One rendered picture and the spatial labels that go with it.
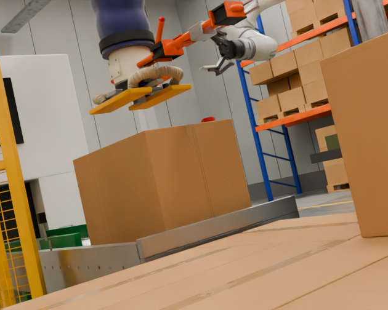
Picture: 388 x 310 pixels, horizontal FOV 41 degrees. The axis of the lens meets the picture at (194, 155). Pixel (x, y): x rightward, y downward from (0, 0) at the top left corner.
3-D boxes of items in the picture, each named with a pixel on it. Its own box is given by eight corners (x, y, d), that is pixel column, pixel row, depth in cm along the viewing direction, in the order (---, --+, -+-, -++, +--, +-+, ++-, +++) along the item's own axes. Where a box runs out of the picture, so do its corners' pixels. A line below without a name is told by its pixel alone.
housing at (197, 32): (189, 41, 175) (187, 28, 176) (205, 41, 180) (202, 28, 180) (202, 34, 170) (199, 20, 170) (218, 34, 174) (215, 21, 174)
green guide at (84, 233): (47, 242, 378) (45, 230, 378) (61, 238, 384) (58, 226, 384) (165, 229, 250) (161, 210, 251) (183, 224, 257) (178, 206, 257)
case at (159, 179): (92, 252, 219) (72, 160, 221) (168, 230, 243) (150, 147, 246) (169, 248, 172) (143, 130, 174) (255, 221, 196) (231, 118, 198)
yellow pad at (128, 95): (89, 115, 215) (87, 103, 215) (110, 112, 221) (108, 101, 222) (130, 93, 188) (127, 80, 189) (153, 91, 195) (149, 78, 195)
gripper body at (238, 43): (241, 35, 209) (223, 36, 203) (246, 56, 209) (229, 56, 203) (229, 42, 215) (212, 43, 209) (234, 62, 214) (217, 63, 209)
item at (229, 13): (211, 26, 165) (207, 11, 165) (228, 26, 169) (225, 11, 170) (228, 16, 158) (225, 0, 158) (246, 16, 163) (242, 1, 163)
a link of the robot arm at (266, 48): (250, 66, 215) (231, 51, 223) (276, 65, 225) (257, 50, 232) (260, 43, 209) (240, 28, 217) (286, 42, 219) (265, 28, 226)
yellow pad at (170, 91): (128, 111, 227) (125, 99, 227) (147, 109, 233) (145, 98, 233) (172, 90, 200) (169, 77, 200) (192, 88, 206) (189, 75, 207)
